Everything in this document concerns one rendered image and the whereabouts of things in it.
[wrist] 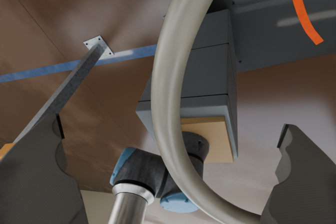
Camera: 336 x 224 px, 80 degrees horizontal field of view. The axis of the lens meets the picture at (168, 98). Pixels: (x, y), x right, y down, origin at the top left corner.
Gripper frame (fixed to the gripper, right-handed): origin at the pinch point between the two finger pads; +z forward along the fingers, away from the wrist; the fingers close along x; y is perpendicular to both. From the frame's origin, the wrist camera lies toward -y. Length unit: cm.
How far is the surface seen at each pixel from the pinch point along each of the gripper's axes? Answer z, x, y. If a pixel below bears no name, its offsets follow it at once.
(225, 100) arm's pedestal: 56, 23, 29
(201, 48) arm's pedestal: 96, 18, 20
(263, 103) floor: 149, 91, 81
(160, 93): 5.5, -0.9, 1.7
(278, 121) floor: 152, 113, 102
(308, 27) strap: 122, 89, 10
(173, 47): 5.5, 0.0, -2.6
